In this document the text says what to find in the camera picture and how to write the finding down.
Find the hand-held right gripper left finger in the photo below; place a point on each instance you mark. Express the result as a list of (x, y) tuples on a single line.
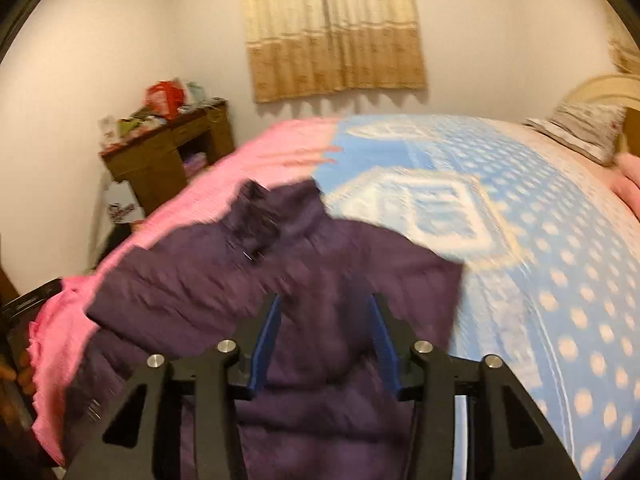
[(265, 350)]

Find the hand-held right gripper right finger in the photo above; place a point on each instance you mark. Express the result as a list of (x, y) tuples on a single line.
[(382, 350)]

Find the purple padded jacket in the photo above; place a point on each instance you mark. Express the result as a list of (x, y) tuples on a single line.
[(310, 270)]

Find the person's left hand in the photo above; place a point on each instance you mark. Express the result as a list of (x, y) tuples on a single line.
[(17, 372)]

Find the white paper bag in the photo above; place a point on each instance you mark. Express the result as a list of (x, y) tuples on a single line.
[(122, 205)]

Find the pink bed sheet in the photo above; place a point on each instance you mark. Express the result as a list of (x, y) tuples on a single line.
[(210, 180)]

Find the blue printed blanket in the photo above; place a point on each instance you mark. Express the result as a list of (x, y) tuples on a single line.
[(525, 220)]

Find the brown wooden desk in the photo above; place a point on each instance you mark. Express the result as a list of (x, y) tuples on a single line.
[(155, 160)]

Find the folded cloth in desk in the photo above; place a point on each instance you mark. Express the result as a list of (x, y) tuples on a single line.
[(195, 164)]

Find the green box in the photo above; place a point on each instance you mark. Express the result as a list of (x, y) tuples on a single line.
[(140, 124)]

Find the red plastic bag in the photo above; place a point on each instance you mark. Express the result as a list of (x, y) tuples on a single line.
[(165, 97)]

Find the pale green plastic bag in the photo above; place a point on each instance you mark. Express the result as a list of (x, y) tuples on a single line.
[(196, 94)]

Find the grey patterned pillow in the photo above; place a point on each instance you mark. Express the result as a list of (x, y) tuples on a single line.
[(582, 130)]

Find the pink cushion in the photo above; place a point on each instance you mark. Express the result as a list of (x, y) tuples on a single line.
[(629, 180)]

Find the beige patterned curtain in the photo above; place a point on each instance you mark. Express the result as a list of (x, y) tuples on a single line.
[(330, 30)]

